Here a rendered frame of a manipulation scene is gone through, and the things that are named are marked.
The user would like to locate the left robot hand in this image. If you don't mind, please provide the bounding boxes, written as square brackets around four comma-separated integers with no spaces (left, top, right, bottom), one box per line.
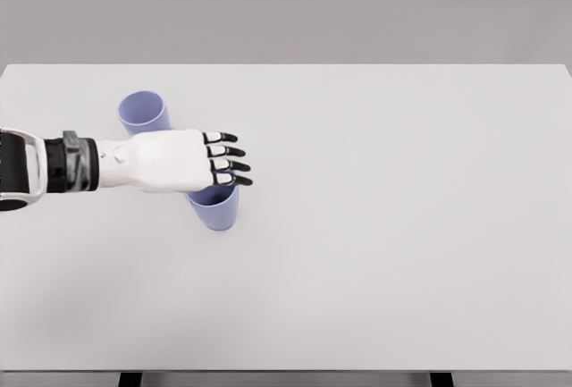
[128,128,254,194]

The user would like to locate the lavender cup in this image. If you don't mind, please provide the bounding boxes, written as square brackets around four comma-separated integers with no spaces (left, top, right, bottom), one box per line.
[117,90,173,139]
[185,170,240,231]

